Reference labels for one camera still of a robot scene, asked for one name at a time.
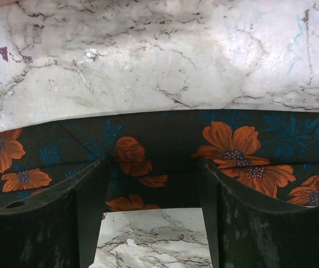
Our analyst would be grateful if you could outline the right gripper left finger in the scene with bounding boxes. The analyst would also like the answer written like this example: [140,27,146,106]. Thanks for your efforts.
[0,159,110,267]

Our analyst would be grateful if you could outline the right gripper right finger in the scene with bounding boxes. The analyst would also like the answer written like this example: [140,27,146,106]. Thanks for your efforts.
[196,159,319,267]

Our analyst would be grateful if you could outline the black orange floral tie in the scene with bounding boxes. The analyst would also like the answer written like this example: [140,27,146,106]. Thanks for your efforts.
[0,110,319,212]

